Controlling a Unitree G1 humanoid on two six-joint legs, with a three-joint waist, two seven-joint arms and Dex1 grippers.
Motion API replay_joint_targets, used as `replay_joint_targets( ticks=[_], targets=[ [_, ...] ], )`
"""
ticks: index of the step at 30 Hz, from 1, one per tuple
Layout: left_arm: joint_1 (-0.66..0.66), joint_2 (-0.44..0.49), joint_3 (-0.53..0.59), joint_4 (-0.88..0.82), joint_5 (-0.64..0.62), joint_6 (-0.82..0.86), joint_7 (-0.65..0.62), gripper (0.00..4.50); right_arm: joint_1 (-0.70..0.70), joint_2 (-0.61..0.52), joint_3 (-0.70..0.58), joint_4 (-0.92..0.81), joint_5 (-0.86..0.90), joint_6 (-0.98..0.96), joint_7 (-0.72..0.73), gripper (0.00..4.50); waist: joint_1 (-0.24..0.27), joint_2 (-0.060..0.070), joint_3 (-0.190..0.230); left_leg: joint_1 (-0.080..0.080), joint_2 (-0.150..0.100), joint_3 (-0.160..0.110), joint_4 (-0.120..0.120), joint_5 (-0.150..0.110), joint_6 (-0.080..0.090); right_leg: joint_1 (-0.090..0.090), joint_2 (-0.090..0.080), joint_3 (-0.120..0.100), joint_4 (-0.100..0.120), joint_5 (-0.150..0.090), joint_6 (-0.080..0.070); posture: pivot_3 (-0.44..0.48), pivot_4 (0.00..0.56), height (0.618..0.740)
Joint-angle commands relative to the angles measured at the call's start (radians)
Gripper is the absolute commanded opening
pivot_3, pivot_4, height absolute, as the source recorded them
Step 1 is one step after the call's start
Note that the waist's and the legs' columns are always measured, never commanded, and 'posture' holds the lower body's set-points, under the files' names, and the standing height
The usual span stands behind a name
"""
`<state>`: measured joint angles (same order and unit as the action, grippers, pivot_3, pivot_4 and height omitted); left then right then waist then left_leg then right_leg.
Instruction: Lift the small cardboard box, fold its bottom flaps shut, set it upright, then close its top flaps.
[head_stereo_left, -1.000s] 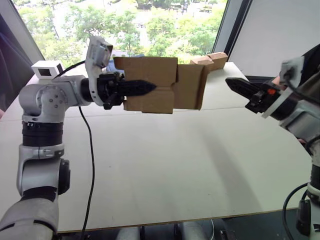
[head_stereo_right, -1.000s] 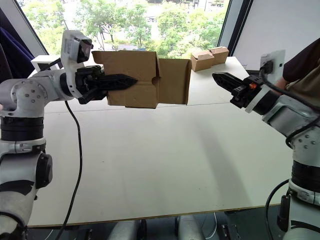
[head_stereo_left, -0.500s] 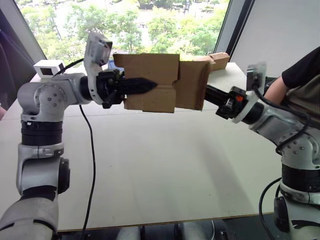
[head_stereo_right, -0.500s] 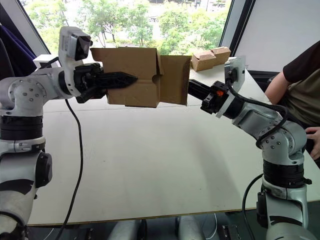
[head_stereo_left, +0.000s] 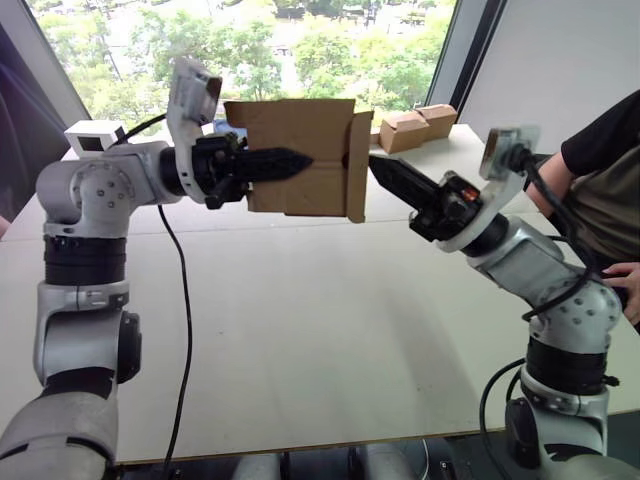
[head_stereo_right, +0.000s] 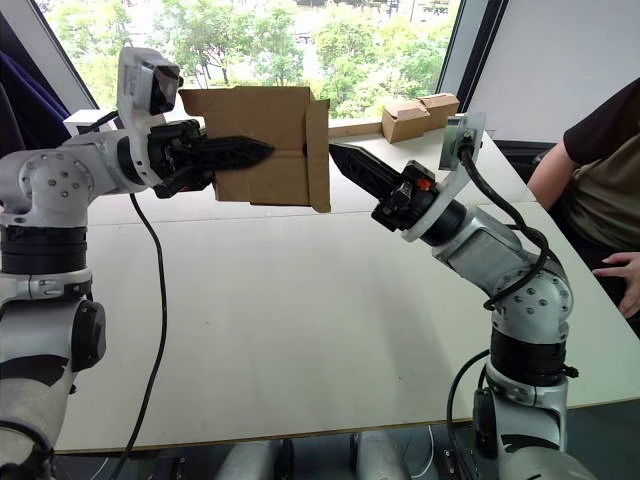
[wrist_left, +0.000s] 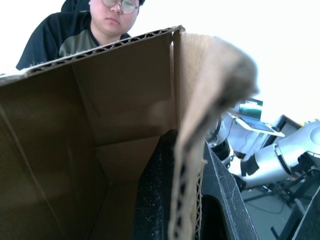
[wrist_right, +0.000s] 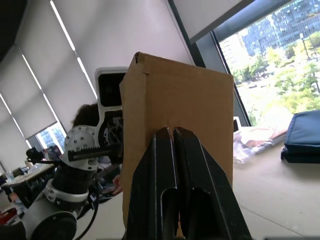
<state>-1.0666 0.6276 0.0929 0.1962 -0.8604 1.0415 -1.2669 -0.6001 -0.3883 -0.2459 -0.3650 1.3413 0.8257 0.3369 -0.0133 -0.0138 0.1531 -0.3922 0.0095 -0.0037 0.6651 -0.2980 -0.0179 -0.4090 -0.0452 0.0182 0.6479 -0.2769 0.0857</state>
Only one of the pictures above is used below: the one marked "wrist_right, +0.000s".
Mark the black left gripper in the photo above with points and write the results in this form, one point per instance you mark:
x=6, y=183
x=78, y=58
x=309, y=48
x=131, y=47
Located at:
x=113, y=140

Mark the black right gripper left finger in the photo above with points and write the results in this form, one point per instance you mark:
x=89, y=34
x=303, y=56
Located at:
x=155, y=180

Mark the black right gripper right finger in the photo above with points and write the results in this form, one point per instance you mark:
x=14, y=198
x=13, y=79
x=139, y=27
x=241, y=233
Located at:
x=207, y=190

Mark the white roller blind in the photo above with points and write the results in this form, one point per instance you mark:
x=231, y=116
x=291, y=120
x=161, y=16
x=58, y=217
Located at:
x=22, y=100

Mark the clear plastic bag with contents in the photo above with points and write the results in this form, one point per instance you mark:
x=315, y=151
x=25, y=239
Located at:
x=257, y=142

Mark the bare hand of dark-haired person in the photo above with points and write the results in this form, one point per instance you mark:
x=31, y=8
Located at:
x=118, y=185

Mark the black window frame post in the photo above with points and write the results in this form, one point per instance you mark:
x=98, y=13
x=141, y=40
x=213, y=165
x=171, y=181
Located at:
x=207, y=47

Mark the cluttered background desk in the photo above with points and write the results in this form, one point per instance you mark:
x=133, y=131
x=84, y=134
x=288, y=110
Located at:
x=30, y=172

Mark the dark-haired seated person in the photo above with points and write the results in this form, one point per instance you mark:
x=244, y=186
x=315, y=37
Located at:
x=83, y=112

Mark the small brown cardboard box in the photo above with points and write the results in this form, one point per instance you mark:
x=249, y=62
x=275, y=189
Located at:
x=180, y=100

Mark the white box with black windows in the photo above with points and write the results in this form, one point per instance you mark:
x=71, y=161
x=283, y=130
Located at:
x=236, y=124

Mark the navy blue fabric bag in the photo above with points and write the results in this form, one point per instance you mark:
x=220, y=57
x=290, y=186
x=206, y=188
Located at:
x=303, y=135

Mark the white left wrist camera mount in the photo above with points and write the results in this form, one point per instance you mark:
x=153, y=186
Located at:
x=99, y=110

